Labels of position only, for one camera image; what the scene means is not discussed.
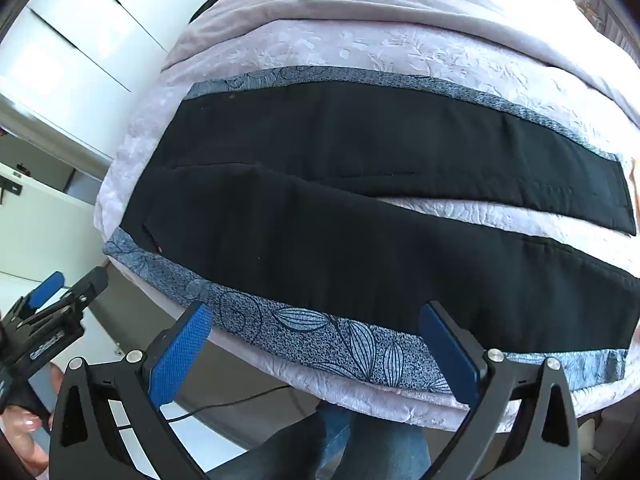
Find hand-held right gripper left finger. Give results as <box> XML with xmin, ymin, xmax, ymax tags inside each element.
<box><xmin>49</xmin><ymin>301</ymin><xmax>216</xmax><ymax>480</ymax></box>

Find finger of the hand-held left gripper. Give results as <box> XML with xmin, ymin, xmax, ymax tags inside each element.
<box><xmin>15</xmin><ymin>271</ymin><xmax>66</xmax><ymax>320</ymax></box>
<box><xmin>59</xmin><ymin>267</ymin><xmax>110</xmax><ymax>312</ymax></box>

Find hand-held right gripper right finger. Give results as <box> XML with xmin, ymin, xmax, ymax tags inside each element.
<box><xmin>419</xmin><ymin>301</ymin><xmax>583</xmax><ymax>480</ymax></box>

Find black pants with floral trim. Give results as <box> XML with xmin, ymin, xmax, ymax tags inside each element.
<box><xmin>102</xmin><ymin>65</ymin><xmax>640</xmax><ymax>394</ymax></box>

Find person's left hand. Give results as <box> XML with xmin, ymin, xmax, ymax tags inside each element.
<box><xmin>0</xmin><ymin>365</ymin><xmax>65</xmax><ymax>479</ymax></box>

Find white side cabinet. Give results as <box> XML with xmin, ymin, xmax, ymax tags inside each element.
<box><xmin>0</xmin><ymin>135</ymin><xmax>117</xmax><ymax>282</ymax></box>

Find person's legs in jeans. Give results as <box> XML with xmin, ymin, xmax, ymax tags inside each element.
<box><xmin>220</xmin><ymin>402</ymin><xmax>432</xmax><ymax>480</ymax></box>

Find white wardrobe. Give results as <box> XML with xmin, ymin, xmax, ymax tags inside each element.
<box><xmin>0</xmin><ymin>0</ymin><xmax>232</xmax><ymax>177</ymax></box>

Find pink embossed blanket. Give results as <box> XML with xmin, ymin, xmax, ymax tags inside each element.
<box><xmin>95</xmin><ymin>22</ymin><xmax>640</xmax><ymax>432</ymax></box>

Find black cloth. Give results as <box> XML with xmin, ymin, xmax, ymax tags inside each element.
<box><xmin>187</xmin><ymin>0</ymin><xmax>227</xmax><ymax>24</ymax></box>

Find grey bedspread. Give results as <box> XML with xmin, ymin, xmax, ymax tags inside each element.
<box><xmin>160</xmin><ymin>0</ymin><xmax>640</xmax><ymax>117</ymax></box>

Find brown curtain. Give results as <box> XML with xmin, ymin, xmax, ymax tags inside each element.
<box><xmin>587</xmin><ymin>0</ymin><xmax>640</xmax><ymax>53</ymax></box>

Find black cable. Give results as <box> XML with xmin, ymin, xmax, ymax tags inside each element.
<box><xmin>165</xmin><ymin>385</ymin><xmax>292</xmax><ymax>424</ymax></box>

